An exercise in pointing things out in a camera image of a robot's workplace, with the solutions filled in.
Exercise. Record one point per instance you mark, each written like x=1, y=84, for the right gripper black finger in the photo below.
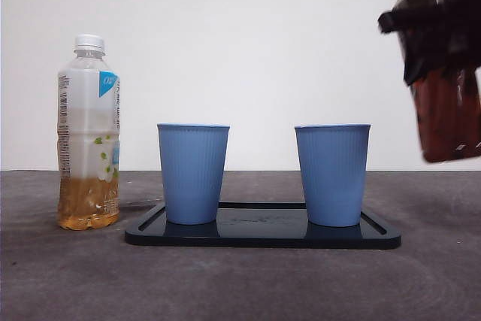
x=428, y=35

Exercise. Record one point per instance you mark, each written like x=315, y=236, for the dark tea bottle beige label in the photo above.
x=447, y=118

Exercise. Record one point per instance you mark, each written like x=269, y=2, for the light tea bottle white label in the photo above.
x=86, y=110

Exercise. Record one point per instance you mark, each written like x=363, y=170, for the blue ribbed cup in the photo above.
x=332, y=174
x=192, y=174

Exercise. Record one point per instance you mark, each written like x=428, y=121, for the dark navy rectangular tray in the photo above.
x=263, y=234

